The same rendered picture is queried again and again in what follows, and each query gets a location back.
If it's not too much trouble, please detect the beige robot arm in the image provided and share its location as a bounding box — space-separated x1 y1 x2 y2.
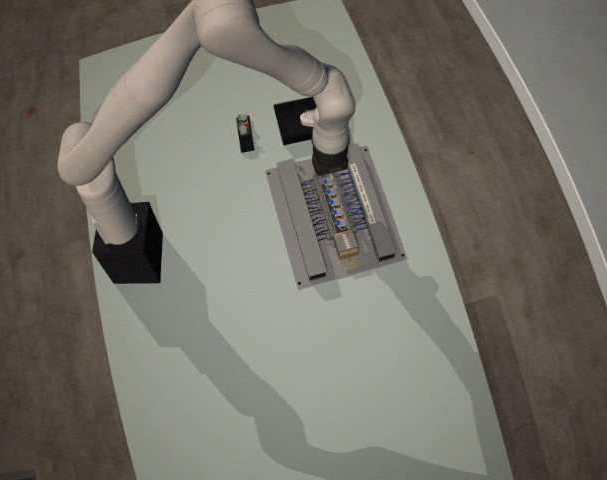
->
58 0 355 245

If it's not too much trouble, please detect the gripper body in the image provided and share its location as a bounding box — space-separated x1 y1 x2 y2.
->
300 110 350 176

